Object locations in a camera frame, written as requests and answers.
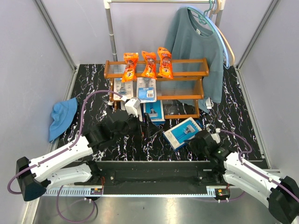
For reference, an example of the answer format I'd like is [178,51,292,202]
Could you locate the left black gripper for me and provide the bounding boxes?
[113,110,160,140]

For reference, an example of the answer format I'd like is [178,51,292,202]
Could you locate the blue razor box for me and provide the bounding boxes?
[163,117,202,151]
[143,100,165,125]

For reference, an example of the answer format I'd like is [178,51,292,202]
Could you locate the white Harry's razor box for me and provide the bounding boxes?
[121,101,143,122]

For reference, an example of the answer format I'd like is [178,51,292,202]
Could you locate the Gillette razor blister pack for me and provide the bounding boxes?
[136,77,157,103]

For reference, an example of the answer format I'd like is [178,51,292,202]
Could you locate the orange bic razor bag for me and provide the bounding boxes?
[141,51,157,79]
[122,53,139,82]
[157,47,173,79]

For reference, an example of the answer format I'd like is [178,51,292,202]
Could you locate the orange BIC razor bag front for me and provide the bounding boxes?
[122,53,139,82]

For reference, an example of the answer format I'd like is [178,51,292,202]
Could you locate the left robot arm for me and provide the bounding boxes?
[16,110,160,202]

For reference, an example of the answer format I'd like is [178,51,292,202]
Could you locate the orange wooden three-tier shelf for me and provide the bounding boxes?
[104,58,209,119]

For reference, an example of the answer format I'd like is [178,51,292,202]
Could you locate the Gillette razor pack on shelf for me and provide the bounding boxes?
[114,78,134,99]

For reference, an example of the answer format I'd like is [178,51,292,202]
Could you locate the light blue clothes hanger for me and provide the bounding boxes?
[187,0,229,69]

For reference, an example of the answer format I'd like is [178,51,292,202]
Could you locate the blue cloth hat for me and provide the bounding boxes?
[49,98,78,142]

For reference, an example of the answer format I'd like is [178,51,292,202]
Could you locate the teal t-shirt on hanger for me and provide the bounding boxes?
[164,7,224,113]

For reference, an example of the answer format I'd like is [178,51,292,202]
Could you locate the metal clothes rack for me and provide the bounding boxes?
[103,0,226,62]

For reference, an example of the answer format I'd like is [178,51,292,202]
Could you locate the wooden clothes hanger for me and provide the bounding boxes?
[209,0,235,67]

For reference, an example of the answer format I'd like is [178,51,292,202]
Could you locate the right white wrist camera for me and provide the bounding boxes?
[211,128,221,144]

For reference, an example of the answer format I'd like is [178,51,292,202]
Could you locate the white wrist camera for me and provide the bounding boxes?
[211,128,221,144]
[121,96,141,117]

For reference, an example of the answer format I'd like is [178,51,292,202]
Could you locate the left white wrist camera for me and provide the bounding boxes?
[121,96,141,117]

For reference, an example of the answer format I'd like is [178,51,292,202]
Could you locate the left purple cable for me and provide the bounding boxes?
[7,90,128,222]

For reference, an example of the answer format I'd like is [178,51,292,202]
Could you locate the purple cable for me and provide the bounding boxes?
[216,128,299,203]
[7,90,128,222]

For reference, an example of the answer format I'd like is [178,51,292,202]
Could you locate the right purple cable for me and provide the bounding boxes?
[216,128,299,203]

